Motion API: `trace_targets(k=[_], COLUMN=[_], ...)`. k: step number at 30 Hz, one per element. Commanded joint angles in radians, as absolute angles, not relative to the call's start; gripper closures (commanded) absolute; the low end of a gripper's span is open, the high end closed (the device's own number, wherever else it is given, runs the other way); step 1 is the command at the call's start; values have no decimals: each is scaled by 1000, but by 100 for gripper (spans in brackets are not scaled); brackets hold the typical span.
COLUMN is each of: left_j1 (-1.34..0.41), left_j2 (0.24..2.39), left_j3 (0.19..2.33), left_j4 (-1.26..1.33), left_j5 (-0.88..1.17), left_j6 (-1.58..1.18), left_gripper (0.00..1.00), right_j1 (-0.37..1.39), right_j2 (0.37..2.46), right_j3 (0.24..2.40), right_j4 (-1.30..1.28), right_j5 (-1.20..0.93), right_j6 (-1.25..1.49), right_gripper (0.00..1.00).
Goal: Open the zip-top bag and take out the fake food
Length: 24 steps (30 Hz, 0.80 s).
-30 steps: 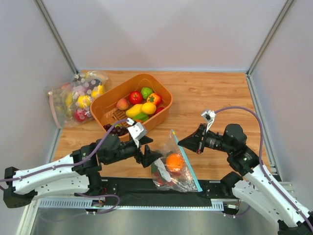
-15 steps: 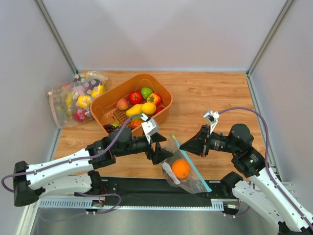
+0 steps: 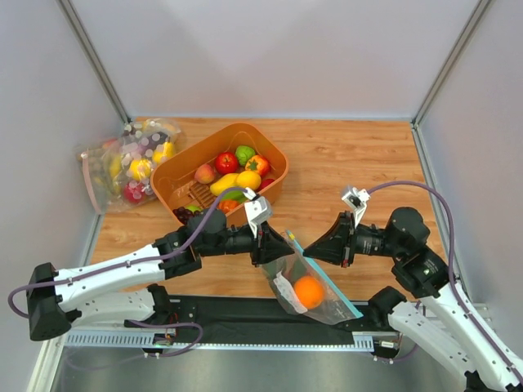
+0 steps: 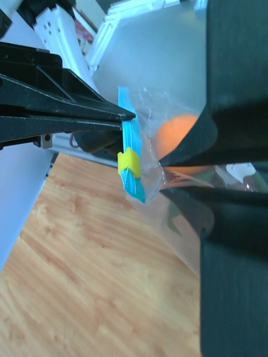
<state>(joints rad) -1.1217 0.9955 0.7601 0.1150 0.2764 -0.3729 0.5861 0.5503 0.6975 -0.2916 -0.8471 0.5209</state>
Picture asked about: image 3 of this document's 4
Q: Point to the green fake pepper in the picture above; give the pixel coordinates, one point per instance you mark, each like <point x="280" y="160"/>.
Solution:
<point x="244" y="153"/>

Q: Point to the small orange fake fruit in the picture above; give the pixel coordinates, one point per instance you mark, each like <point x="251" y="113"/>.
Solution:
<point x="228" y="205"/>

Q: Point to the fake orange in bag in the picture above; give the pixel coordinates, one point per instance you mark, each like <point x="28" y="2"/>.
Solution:
<point x="309" y="291"/>

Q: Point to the right aluminium frame post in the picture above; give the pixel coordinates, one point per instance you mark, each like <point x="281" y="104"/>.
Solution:
<point x="472" y="24"/>

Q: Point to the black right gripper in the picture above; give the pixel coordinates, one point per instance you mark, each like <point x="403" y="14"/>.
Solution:
<point x="349" y="239"/>

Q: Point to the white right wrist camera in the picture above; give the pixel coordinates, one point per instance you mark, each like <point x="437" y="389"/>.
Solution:
<point x="356" y="200"/>

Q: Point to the green fake mango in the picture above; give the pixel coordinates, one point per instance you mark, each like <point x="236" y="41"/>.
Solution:
<point x="236" y="195"/>

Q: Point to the orange fake tomato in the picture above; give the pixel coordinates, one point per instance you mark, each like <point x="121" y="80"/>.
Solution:
<point x="258" y="164"/>

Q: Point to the polka dot plastic bag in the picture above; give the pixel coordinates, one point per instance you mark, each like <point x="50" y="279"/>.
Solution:
<point x="146" y="144"/>

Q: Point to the small green fake fruit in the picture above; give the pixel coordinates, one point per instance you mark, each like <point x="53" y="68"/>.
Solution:
<point x="193" y="208"/>

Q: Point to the red fake apple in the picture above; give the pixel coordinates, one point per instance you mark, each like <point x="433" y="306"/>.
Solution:
<point x="226" y="163"/>

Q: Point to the pink zip top bag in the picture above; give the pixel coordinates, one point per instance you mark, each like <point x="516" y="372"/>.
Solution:
<point x="108" y="187"/>

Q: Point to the pink fake peach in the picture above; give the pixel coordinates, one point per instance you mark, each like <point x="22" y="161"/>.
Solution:
<point x="205" y="174"/>

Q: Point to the black base mat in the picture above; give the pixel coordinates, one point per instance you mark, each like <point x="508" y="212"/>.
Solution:
<point x="233" y="319"/>

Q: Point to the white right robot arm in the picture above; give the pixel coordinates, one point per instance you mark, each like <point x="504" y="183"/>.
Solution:
<point x="461" y="341"/>

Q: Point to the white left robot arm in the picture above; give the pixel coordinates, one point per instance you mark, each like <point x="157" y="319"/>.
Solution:
<point x="54" y="295"/>

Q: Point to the yellow fake lemon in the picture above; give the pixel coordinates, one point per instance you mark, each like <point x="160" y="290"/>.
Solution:
<point x="248" y="179"/>

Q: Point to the purple fake grapes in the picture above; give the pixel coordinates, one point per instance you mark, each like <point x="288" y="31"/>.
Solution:
<point x="183" y="215"/>

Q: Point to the yellow fake mango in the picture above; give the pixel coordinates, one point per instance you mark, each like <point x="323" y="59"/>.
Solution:
<point x="225" y="182"/>

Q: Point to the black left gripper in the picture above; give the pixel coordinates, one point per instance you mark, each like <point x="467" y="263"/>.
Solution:
<point x="260" y="244"/>

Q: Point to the grey slotted cable duct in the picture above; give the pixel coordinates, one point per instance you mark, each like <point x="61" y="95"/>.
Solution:
<point x="361" y="342"/>

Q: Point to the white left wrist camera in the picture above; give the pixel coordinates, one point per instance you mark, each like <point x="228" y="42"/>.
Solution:
<point x="257" y="212"/>

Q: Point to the blue zip top bag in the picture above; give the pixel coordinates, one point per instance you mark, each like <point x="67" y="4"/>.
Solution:
<point x="281" y="275"/>

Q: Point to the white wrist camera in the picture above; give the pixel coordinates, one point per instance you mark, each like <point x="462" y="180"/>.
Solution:
<point x="356" y="200"/>
<point x="257" y="212"/>

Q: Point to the red fake fruit in basket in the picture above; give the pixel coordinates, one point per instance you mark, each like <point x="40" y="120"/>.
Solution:
<point x="265" y="183"/>

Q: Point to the aluminium frame post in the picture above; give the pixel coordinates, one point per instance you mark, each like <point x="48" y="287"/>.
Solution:
<point x="81" y="34"/>
<point x="472" y="24"/>

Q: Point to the brown fake waffle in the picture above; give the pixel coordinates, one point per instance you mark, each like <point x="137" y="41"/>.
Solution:
<point x="201" y="196"/>

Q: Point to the left aluminium frame post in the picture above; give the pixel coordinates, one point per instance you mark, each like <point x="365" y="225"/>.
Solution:
<point x="81" y="34"/>

